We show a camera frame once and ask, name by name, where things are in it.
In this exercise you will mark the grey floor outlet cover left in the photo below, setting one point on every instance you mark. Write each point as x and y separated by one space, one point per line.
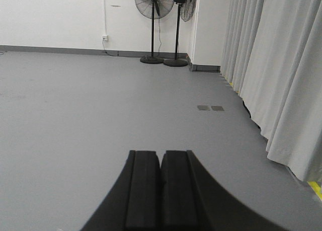
203 108

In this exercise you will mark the white curtain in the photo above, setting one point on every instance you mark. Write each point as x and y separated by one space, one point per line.
272 57

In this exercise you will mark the black pedestal fan right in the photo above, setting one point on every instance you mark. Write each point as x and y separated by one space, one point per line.
186 10

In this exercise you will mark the grey floor outlet cover right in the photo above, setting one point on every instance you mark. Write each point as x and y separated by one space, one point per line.
217 108

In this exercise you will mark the black pedestal fan left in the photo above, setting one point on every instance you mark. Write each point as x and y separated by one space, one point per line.
153 9

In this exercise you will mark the black pedestal fan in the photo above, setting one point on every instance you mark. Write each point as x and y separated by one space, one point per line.
186 10
153 9

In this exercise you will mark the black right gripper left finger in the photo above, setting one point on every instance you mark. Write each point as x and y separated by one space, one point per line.
133 203

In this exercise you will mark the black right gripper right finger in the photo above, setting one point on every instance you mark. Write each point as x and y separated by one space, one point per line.
194 200

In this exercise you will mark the grey floor outlet cover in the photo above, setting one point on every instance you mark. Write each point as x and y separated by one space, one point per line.
217 108
203 108

